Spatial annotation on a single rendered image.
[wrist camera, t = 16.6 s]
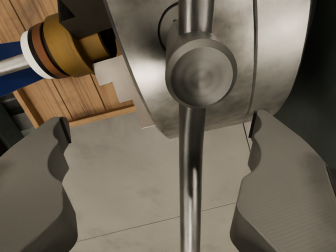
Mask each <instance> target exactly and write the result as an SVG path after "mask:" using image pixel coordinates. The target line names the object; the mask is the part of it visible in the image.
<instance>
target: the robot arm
mask: <svg viewBox="0 0 336 252"><path fill-rule="evenodd" d="M248 138H251V141H252V146H251V150H250V155H249V159H248V163H247V164H248V167H249V168H250V171H251V173H249V174H248V175H246V176H244V177H243V178H242V180H241V184H240V188H239V193H238V197H237V201H236V206H235V210H234V215H233V219H232V223H231V228H230V232H229V235H230V239H231V241H232V243H233V245H234V246H235V247H236V248H237V249H238V251H239V252H336V168H332V167H328V165H327V164H326V163H325V162H324V160H323V159H322V158H321V157H320V156H319V155H318V154H317V153H316V151H315V150H314V149H313V148H312V147H311V146H310V145H309V144H308V143H307V142H306V141H305V140H303V139H302V138H301V137H300V136H299V135H297V134H296V133H295V132H293V131H292V130H291V129H290V128H288V127H287V126H286V125H284V124H283V123H282V122H280V121H279V120H278V119H276V118H275V117H274V116H272V115H271V114H270V113H268V112H267V111H265V110H254V113H253V118H252V122H251V127H250V131H249V136H248ZM70 143H72V142H71V134H70V126H69V122H68V119H67V118H66V117H63V116H61V117H57V116H55V117H52V118H50V119H49V120H47V121H46V122H45V123H43V124H42V125H41V126H39V127H38V128H36V129H35V130H34V131H32V132H31V133H30V134H28V135H27V136H26V137H24V138H23V139H21V140H20V141H19V142H17V143H16V144H15V145H14V146H12V147H11V148H10V149H9V150H8V151H6V152H5V153H4V154H3V155H2V156H1V157H0V252H69V251H70V250H71V249H72V248H73V247H74V245H75V244H76V242H77V239H78V229H77V219H76V212H75V210H74V208H73V206H72V204H71V202H70V200H69V197H68V195H67V193H66V191H65V189H64V187H63V185H62V182H63V179H64V177H65V175H66V173H67V172H68V170H69V166H68V163H67V161H66V159H65V156H64V152H65V150H66V148H67V147H68V145H69V144H70Z"/></svg>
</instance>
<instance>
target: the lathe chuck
mask: <svg viewBox="0 0 336 252"><path fill-rule="evenodd" d="M177 2H179V0H103V3H104V6H105V9H106V12H107V15H108V18H109V20H110V23H111V26H112V29H113V32H114V34H115V37H116V40H117V42H118V45H119V48H120V50H121V53H122V56H123V58H124V61H125V63H126V66H127V68H128V70H129V73H130V75H131V78H132V80H133V82H134V85H135V87H136V89H137V91H138V93H139V96H140V98H141V100H142V102H143V104H144V106H145V108H146V110H147V112H148V114H149V115H150V117H151V119H152V121H153V122H154V124H155V125H156V127H157V128H158V130H159V131H160V132H161V133H162V134H163V135H164V136H165V137H167V138H168V139H174V138H179V103H178V102H177V101H175V100H174V99H173V98H172V96H171V95H170V93H169V91H168V89H167V86H166V81H165V70H166V49H165V48H164V47H163V45H162V43H161V40H160V37H159V25H160V21H161V18H162V15H163V13H164V12H165V10H166V9H167V8H168V7H170V6H171V5H173V4H174V3H177ZM212 34H214V35H215V36H216V37H217V38H218V39H219V40H220V41H221V42H222V43H223V44H224V45H225V46H226V47H227V48H228V49H229V50H230V51H231V52H232V54H233V56H234V58H235V60H236V64H237V77H236V82H235V84H234V86H233V88H232V90H231V92H230V93H229V94H228V95H227V96H226V97H225V98H224V99H223V100H222V101H220V102H219V103H217V104H215V105H213V106H210V107H207V108H206V113H205V126H204V131H205V132H206V131H210V130H215V129H219V128H224V127H228V126H233V125H238V124H240V123H242V122H243V120H244V119H245V117H246V115H247V113H248V110H249V106H250V102H251V97H252V90H253V81H254V68H255V5H254V0H215V2H214V14H213V27H212Z"/></svg>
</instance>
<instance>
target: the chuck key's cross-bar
mask: <svg viewBox="0 0 336 252"><path fill-rule="evenodd" d="M214 8H215V0H178V35H182V34H185V33H189V32H196V31H202V32H208V33H211V34H212V32H213V20H214ZM205 119H206V108H200V109H197V108H189V107H186V106H183V105H181V104H179V201H180V252H200V245H201V206H202V168H203V144H204V131H205Z"/></svg>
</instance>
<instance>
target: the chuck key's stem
mask: <svg viewBox="0 0 336 252"><path fill-rule="evenodd" d="M172 21H173V24H172V25H171V27H170V28H169V30H168V33H167V37H166V60H165V84H166V87H167V90H168V92H169V94H170V95H171V96H172V98H173V99H174V100H175V101H177V102H178V103H179V104H181V105H183V106H185V107H188V108H192V109H204V108H208V107H211V106H214V105H216V104H218V103H219V102H221V101H222V100H223V99H224V98H225V97H226V96H228V94H229V93H230V92H231V90H232V89H233V87H234V85H235V82H236V79H237V73H238V69H237V63H236V59H235V57H234V55H233V53H232V52H231V51H230V49H228V48H227V47H226V46H225V45H224V44H223V43H222V42H221V41H220V40H219V39H218V38H217V37H216V36H215V35H214V34H213V33H209V32H205V31H192V32H187V33H184V34H181V35H179V20H178V19H174V20H172Z"/></svg>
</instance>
